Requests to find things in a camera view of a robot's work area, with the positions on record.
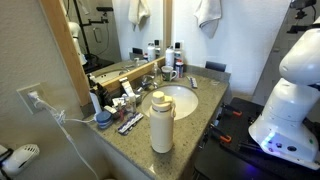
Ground grey terry towel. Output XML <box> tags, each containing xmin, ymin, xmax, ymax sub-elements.
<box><xmin>194</xmin><ymin>0</ymin><xmax>222</xmax><ymax>38</ymax></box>

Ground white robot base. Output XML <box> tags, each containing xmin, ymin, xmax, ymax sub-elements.
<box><xmin>248</xmin><ymin>24</ymin><xmax>320</xmax><ymax>170</ymax></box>

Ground chrome sink faucet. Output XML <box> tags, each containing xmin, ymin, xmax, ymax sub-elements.
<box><xmin>135</xmin><ymin>75</ymin><xmax>159</xmax><ymax>94</ymax></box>

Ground clear soap dispenser bottle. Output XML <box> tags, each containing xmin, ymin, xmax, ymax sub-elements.
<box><xmin>152</xmin><ymin>62</ymin><xmax>162</xmax><ymax>85</ymax></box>

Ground yellow insulated water bottle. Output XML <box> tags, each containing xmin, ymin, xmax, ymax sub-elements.
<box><xmin>149</xmin><ymin>91</ymin><xmax>176</xmax><ymax>153</ymax></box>

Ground grey ceramic mug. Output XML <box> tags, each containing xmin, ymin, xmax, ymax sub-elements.
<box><xmin>161</xmin><ymin>66</ymin><xmax>177</xmax><ymax>81</ymax></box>

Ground white oval sink basin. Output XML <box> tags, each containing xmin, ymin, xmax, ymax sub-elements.
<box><xmin>141</xmin><ymin>85</ymin><xmax>198</xmax><ymax>121</ymax></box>

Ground small can orange cap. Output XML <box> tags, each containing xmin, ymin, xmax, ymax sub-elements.
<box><xmin>176</xmin><ymin>61</ymin><xmax>184</xmax><ymax>78</ymax></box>

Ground blue white blister pack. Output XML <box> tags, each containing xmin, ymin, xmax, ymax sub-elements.
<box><xmin>187</xmin><ymin>76</ymin><xmax>198</xmax><ymax>89</ymax></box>
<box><xmin>118</xmin><ymin>112</ymin><xmax>144</xmax><ymax>135</ymax></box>

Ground toiletry tray with tubes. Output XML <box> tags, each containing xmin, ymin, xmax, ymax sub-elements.
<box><xmin>104</xmin><ymin>77</ymin><xmax>136</xmax><ymax>114</ymax></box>

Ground white tall bottle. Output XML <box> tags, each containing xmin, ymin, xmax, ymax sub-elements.
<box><xmin>165</xmin><ymin>46</ymin><xmax>174</xmax><ymax>67</ymax></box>

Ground blue mouthwash bottle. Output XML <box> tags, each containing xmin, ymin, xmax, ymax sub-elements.
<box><xmin>174</xmin><ymin>42</ymin><xmax>182</xmax><ymax>62</ymax></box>

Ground round blue cream tin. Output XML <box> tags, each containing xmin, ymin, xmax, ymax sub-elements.
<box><xmin>96</xmin><ymin>111</ymin><xmax>113</xmax><ymax>129</ymax></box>

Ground black robot cart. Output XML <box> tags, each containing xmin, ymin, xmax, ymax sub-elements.
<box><xmin>195</xmin><ymin>98</ymin><xmax>320</xmax><ymax>180</ymax></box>

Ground wood framed wall mirror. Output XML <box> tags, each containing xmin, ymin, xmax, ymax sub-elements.
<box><xmin>39</xmin><ymin>0</ymin><xmax>169</xmax><ymax>106</ymax></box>

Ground orange handled clamp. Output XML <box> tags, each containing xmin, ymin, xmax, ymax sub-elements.
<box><xmin>210</xmin><ymin>125</ymin><xmax>232</xmax><ymax>143</ymax></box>
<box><xmin>221</xmin><ymin>103</ymin><xmax>242</xmax><ymax>117</ymax></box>

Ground white charger cable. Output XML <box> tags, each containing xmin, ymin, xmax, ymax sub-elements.
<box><xmin>27</xmin><ymin>91</ymin><xmax>101</xmax><ymax>180</ymax></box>

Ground wall power outlet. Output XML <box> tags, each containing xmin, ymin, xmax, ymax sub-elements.
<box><xmin>17</xmin><ymin>83</ymin><xmax>46</xmax><ymax>114</ymax></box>

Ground white wall hair dryer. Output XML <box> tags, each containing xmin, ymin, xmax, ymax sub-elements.
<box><xmin>0</xmin><ymin>144</ymin><xmax>40</xmax><ymax>179</ymax></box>

